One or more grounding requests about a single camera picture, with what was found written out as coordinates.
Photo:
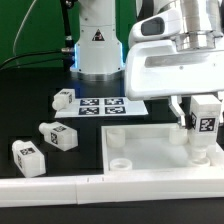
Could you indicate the white sheet with tags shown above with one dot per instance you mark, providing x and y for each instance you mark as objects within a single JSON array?
[{"x": 101, "y": 107}]

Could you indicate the white L-shaped obstacle fence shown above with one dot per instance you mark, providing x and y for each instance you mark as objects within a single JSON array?
[{"x": 192, "y": 182}]

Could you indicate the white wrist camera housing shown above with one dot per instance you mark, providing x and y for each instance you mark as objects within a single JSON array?
[{"x": 162, "y": 25}]

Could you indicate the white square tabletop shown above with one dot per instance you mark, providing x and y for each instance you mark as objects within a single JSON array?
[{"x": 154, "y": 147}]

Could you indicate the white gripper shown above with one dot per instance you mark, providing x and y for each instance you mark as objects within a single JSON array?
[{"x": 155, "y": 69}]

